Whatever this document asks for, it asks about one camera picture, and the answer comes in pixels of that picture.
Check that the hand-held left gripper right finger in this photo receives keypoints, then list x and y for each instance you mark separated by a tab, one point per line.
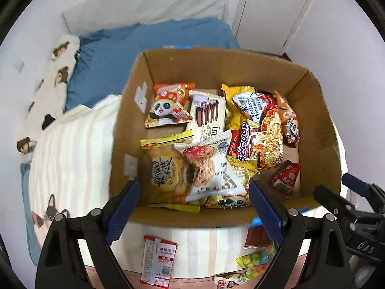
266	213

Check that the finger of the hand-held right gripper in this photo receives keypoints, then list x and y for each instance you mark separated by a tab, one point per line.
356	182
331	198

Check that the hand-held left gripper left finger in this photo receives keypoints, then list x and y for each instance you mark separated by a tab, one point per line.
123	210

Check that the panda print snack packet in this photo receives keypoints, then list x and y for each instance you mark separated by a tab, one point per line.
288	123
165	108
228	202

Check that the small red snack packet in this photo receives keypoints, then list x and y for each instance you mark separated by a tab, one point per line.
285	176

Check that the yellow biscuit packet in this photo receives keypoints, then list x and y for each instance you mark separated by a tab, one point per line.
164	171

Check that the yellow red noodle packet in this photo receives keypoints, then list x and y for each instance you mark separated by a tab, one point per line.
264	138

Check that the white round cookie packet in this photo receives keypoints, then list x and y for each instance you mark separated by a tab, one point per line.
204	168

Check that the white chocolate biscuit packet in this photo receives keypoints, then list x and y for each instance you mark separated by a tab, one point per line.
207	126

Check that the cardboard box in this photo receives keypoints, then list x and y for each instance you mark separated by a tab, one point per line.
210	66

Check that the dark brown snack packet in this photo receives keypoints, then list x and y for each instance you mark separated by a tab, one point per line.
255	237

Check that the colourful candy packet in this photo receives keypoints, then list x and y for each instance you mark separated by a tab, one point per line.
255	260

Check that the red white strip packet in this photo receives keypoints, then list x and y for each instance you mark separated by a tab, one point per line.
158	262

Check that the cat print striped blanket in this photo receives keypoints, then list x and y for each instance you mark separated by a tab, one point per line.
78	156

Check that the small beige snack packet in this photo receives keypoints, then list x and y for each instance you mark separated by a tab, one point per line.
230	283

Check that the blue pillow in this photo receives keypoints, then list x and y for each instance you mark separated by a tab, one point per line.
114	60

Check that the bear print bolster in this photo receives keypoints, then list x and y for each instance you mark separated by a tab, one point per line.
60	61

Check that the white door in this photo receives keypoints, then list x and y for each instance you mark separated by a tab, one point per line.
270	15

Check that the grey white pillow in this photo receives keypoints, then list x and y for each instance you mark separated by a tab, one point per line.
144	6

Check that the white wall outlet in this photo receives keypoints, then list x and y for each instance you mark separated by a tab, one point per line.
19	65

